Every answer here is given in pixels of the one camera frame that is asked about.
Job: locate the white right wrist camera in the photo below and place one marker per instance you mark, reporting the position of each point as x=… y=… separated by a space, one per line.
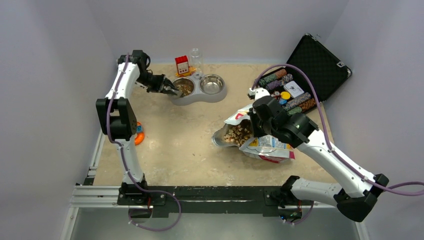
x=257 y=93

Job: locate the red toy block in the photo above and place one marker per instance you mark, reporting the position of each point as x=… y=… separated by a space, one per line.
x=183 y=68

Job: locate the pet food kibble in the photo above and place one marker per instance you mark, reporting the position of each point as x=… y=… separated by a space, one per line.
x=239 y=134

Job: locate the silver metal scoop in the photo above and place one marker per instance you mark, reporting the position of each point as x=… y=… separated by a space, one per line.
x=184 y=89

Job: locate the black poker chip case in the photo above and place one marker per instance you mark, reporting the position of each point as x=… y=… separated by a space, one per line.
x=324 y=70

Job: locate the orange toy arch with blocks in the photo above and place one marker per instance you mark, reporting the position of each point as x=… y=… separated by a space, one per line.
x=140 y=135

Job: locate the clear water bottle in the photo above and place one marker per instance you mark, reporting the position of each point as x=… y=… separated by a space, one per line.
x=196 y=59

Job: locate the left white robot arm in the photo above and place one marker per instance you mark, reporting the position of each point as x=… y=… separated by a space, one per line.
x=119 y=123

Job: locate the pet food bag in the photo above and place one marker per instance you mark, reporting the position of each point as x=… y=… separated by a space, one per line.
x=267 y=147

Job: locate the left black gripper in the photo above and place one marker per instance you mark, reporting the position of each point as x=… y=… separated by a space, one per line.
x=162 y=82

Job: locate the grey double pet bowl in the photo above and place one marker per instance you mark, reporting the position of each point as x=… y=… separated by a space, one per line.
x=210 y=88

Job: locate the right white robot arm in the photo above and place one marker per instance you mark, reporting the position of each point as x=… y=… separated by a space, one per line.
x=354 y=194

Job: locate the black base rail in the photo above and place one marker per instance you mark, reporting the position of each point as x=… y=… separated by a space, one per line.
x=161 y=201

